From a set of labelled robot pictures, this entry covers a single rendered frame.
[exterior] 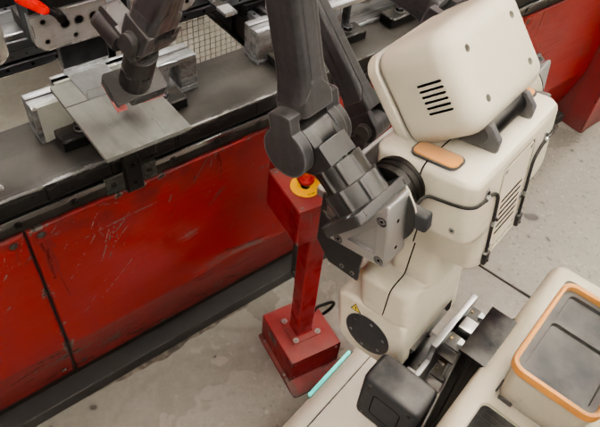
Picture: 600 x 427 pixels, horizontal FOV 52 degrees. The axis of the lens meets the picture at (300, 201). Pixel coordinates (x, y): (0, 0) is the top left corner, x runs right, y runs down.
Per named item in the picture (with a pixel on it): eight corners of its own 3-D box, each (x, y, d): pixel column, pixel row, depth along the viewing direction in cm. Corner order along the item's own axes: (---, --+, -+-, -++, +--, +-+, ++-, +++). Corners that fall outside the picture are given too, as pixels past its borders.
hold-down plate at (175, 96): (65, 154, 131) (62, 143, 129) (55, 139, 134) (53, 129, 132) (188, 107, 145) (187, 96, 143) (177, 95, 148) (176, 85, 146)
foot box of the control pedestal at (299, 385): (294, 399, 190) (296, 380, 181) (258, 335, 204) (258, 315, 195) (348, 372, 197) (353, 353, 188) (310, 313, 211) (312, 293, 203)
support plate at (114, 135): (106, 163, 114) (105, 159, 113) (50, 90, 127) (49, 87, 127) (191, 129, 122) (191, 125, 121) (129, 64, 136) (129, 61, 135)
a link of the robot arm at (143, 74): (138, 69, 101) (166, 54, 103) (112, 37, 101) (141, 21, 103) (134, 88, 107) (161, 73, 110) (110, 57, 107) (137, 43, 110)
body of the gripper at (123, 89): (99, 79, 112) (102, 59, 105) (150, 62, 116) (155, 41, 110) (117, 109, 111) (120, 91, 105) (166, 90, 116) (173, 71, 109)
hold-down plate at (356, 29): (279, 72, 157) (279, 62, 155) (266, 62, 160) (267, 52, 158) (365, 39, 171) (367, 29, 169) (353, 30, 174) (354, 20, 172)
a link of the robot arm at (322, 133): (337, 176, 81) (362, 156, 84) (295, 111, 80) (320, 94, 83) (302, 193, 88) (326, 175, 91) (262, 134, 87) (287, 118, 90)
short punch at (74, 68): (66, 78, 129) (56, 38, 122) (62, 73, 130) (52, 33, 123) (111, 63, 133) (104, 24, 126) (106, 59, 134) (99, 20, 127)
